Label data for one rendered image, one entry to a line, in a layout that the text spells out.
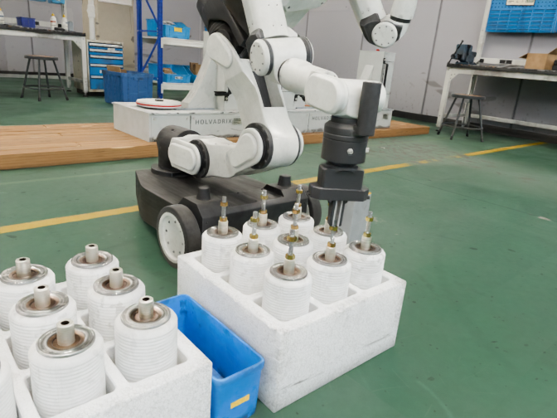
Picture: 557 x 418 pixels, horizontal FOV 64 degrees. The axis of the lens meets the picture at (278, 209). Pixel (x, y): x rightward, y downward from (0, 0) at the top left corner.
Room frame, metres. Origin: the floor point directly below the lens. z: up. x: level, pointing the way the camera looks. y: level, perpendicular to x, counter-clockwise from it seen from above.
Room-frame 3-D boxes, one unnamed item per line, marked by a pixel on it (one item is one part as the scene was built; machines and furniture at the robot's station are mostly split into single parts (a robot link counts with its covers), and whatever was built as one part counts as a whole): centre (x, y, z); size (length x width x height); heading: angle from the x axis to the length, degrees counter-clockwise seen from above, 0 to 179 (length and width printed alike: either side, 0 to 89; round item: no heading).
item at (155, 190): (1.65, 0.28, 0.19); 0.64 x 0.52 x 0.33; 43
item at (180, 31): (6.10, 1.60, 0.89); 0.50 x 0.38 x 0.21; 45
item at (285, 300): (0.80, -0.03, 0.16); 0.10 x 0.10 x 0.18
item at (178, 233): (1.29, 0.31, 0.10); 0.20 x 0.05 x 0.20; 43
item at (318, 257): (0.88, -0.12, 0.25); 0.08 x 0.08 x 0.01
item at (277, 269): (0.80, -0.03, 0.25); 0.08 x 0.08 x 0.01
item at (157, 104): (3.14, 0.88, 0.29); 0.30 x 0.30 x 0.06
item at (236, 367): (0.77, 0.14, 0.06); 0.30 x 0.11 x 0.12; 42
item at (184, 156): (1.68, 0.30, 0.28); 0.21 x 0.20 x 0.13; 43
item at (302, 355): (0.97, -0.04, 0.09); 0.39 x 0.39 x 0.18; 42
